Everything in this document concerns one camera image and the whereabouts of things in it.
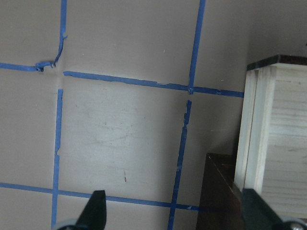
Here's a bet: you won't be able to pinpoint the light wooden drawer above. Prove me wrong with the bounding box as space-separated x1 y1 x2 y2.
234 63 307 219

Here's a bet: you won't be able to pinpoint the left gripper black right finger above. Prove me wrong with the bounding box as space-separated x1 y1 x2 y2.
241 188 284 230

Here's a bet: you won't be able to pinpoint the dark brown wooden cabinet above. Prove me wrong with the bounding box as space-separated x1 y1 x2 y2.
197 54 307 230

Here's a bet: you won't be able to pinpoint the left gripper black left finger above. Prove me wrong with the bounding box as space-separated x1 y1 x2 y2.
76 190 106 230

